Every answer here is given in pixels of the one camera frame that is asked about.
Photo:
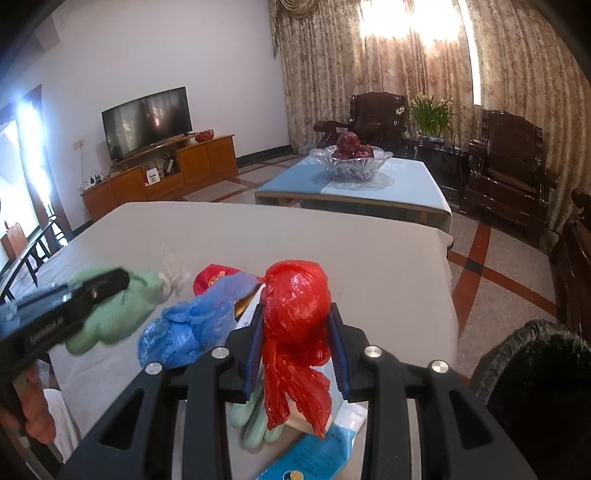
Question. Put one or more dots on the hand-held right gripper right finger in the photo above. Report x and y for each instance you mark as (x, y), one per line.
(340, 353)

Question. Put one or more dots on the dark wooden armchair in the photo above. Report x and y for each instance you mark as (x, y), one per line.
(575, 277)
(369, 115)
(508, 170)

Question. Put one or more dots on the flat screen television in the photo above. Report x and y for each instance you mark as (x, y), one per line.
(145, 122)

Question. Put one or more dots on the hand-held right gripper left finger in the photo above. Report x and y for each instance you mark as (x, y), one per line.
(254, 353)

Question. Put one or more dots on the wooden coffee table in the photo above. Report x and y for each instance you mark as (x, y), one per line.
(351, 205)

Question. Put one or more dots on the glass fruit bowl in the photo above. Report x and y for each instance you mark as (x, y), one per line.
(351, 168)

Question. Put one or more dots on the black lined trash bin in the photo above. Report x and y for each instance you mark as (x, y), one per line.
(545, 397)

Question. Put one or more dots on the blue white cardboard box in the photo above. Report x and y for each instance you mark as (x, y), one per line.
(318, 454)

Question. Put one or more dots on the wooden television cabinet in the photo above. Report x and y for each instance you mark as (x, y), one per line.
(203, 161)

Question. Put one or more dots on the red apple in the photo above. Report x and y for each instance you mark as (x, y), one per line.
(347, 141)
(365, 152)
(341, 154)

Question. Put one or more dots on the patterned beige curtain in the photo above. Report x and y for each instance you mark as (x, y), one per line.
(332, 69)

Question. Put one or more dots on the person's left hand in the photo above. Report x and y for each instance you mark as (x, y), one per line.
(39, 410)

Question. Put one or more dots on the black metal chair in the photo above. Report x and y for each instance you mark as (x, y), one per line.
(44, 244)

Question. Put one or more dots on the red plastic bag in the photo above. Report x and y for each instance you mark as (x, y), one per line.
(295, 314)

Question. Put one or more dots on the light blue tablecloth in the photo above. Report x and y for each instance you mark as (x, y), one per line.
(406, 180)

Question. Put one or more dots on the potted narcissus plant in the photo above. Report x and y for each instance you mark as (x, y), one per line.
(431, 115)

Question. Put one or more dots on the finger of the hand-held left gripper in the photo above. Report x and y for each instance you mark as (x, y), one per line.
(104, 284)

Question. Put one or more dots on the dark wooden side table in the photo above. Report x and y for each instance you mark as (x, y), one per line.
(438, 161)

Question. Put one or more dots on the red ornament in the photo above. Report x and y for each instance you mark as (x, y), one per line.
(205, 136)

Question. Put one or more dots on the red paper envelope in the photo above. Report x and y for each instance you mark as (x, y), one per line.
(210, 279)

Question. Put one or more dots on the clear plastic bag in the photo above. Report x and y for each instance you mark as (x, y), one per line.
(176, 272)

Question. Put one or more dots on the blue plastic bag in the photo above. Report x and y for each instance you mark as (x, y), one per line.
(184, 330)

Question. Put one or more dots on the small white box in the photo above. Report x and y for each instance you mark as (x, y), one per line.
(153, 177)

